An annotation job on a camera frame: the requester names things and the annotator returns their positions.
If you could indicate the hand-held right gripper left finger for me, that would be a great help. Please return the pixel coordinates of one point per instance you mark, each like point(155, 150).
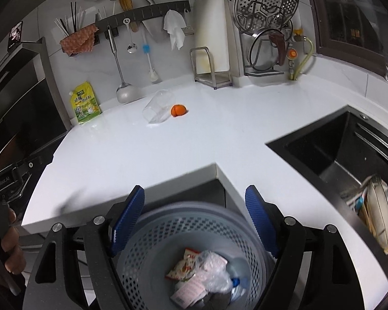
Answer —
point(127, 219)

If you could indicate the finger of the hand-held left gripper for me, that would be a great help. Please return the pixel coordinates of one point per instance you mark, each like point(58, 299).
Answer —
point(30, 168)

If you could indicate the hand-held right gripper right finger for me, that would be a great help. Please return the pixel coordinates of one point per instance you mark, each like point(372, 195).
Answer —
point(262, 222)

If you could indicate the grey mesh trash basket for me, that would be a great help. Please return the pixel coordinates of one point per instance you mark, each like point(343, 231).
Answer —
point(187, 219)

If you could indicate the red snack wrapper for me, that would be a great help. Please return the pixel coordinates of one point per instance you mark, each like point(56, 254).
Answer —
point(181, 266)

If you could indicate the pink plastic package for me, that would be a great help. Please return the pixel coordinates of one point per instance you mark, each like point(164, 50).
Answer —
point(189, 292)

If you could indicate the clear plastic cup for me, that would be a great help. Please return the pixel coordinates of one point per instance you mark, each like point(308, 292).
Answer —
point(158, 108)

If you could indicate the person's left hand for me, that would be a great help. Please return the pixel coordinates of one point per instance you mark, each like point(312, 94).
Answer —
point(13, 252)

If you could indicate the clear plastic bottle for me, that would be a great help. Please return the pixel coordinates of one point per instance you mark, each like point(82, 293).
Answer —
point(242, 271)

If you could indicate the black built-in oven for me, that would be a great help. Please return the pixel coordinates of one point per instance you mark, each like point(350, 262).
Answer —
point(19, 109)

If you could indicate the yellow seasoning pouch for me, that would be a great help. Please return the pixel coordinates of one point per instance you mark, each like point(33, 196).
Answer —
point(84, 106)

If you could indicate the black kitchen sink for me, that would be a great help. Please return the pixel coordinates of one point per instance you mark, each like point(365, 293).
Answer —
point(326, 148)

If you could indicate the white plate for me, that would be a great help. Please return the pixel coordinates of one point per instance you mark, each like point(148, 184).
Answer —
point(376, 206)

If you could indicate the orange fruit piece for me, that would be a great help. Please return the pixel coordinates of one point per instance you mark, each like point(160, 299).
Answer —
point(177, 110)

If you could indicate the metal spatula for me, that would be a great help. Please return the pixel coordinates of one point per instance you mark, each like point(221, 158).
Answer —
point(127, 93)

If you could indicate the mounted phone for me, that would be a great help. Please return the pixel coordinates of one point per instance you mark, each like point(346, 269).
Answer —
point(15, 34)

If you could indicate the orange dish cloth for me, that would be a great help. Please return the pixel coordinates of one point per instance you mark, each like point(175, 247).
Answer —
point(79, 40)

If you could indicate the metal cutting board rack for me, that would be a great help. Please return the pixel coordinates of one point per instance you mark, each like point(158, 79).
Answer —
point(213, 79)

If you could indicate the bundle of chopsticks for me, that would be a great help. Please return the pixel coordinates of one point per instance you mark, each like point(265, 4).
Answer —
point(73, 19)

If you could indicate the small metal spoon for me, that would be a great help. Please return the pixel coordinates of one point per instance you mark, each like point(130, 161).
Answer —
point(132, 49)

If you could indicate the white bottle brush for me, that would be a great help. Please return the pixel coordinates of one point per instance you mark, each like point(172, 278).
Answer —
point(145, 49)

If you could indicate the glass pot lid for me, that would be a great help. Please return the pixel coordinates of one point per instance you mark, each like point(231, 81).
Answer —
point(262, 55)

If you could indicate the gas valve orange knob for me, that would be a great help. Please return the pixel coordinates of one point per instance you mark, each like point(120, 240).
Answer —
point(291, 53)

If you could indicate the kitchen knife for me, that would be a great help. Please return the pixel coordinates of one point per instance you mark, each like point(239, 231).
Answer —
point(155, 30)

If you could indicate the bamboo pot brush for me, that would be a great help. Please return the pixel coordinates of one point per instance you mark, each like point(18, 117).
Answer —
point(125, 1)

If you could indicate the white hanging cloth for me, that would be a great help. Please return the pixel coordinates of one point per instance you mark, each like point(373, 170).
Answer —
point(174, 29)

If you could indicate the white cutting board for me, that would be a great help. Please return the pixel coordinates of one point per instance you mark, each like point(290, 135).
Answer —
point(213, 22)

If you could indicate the perforated metal steamer plate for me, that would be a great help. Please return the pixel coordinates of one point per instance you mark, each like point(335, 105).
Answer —
point(265, 0)

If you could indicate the dark window frame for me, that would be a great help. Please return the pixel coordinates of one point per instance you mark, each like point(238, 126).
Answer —
point(326, 38)

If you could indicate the black wall rail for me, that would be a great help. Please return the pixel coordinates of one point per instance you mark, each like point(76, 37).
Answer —
point(148, 11)

